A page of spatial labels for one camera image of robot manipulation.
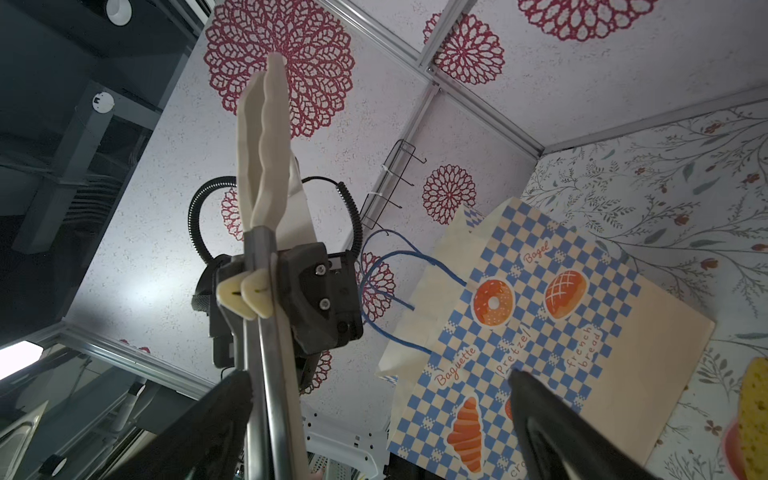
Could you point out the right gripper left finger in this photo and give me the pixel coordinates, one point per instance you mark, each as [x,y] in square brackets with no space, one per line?
[206,442]

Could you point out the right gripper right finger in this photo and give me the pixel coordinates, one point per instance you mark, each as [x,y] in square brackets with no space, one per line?
[555,441]

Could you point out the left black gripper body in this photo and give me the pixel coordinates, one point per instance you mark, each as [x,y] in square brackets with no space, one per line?
[319,293]

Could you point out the blue checkered paper bag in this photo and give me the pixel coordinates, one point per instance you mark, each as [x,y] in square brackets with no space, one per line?
[516,290]

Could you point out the pink plastic tray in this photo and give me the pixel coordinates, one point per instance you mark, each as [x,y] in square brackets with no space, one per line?
[732,451]

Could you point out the green-brown round toast slice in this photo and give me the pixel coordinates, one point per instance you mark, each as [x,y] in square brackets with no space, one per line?
[752,420]

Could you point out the black wire rack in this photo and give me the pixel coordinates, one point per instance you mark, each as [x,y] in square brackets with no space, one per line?
[394,174]

